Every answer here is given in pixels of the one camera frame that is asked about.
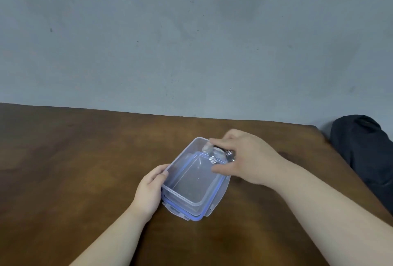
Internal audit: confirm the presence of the person's left hand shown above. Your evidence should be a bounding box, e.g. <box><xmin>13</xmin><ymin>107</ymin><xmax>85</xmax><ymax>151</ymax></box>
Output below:
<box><xmin>132</xmin><ymin>164</ymin><xmax>170</xmax><ymax>223</ymax></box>

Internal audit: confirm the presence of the person's right hand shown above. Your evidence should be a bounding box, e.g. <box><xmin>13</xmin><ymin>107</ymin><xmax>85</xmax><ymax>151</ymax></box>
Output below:
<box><xmin>210</xmin><ymin>129</ymin><xmax>289</xmax><ymax>188</ymax></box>

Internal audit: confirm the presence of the person's left forearm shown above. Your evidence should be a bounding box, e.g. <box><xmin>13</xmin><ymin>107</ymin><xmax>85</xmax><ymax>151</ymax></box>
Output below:
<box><xmin>69</xmin><ymin>204</ymin><xmax>155</xmax><ymax>266</ymax></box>

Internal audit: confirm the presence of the clear plastic food container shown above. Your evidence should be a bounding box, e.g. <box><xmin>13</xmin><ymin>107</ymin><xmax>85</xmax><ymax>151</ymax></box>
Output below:
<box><xmin>161</xmin><ymin>136</ymin><xmax>231</xmax><ymax>209</ymax></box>

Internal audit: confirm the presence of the person's right forearm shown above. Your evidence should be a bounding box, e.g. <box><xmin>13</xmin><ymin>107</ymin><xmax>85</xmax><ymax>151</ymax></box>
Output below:
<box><xmin>270</xmin><ymin>153</ymin><xmax>393</xmax><ymax>266</ymax></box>

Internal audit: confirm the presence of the clear lid with blue seal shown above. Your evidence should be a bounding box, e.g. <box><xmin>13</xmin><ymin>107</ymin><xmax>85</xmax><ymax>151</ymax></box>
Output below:
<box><xmin>162</xmin><ymin>152</ymin><xmax>231</xmax><ymax>222</ymax></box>

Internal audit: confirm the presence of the shiny metal spoon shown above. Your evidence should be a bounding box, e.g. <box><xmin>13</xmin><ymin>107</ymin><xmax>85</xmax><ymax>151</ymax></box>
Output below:
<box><xmin>208</xmin><ymin>140</ymin><xmax>236</xmax><ymax>165</ymax></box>

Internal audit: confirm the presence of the dark fabric bundle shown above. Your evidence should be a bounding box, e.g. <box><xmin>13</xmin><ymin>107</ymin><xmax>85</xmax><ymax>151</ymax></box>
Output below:
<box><xmin>330</xmin><ymin>114</ymin><xmax>393</xmax><ymax>215</ymax></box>

